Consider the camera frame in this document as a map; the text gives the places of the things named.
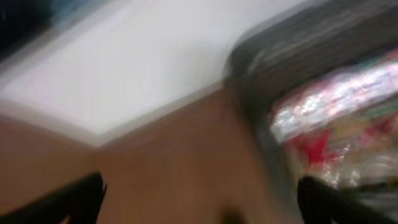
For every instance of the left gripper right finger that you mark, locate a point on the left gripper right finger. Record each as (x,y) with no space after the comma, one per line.
(321,204)

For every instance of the grey plastic basket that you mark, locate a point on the grey plastic basket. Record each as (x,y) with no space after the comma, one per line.
(301,44)

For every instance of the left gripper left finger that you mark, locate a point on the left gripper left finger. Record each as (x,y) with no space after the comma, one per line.
(80,201)

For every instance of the multicolour tissue multipack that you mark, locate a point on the multicolour tissue multipack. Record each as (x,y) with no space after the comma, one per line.
(342,130)

